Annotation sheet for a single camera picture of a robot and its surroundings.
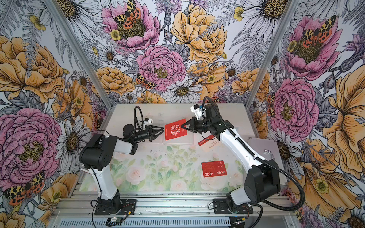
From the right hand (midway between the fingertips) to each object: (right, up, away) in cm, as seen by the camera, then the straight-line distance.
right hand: (181, 129), depth 76 cm
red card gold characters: (+19, -25, +12) cm, 33 cm away
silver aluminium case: (+45, -11, +1) cm, 47 cm away
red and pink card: (+19, -11, +25) cm, 33 cm away
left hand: (-11, -2, +11) cm, 16 cm away
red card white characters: (-4, -1, +3) cm, 5 cm away
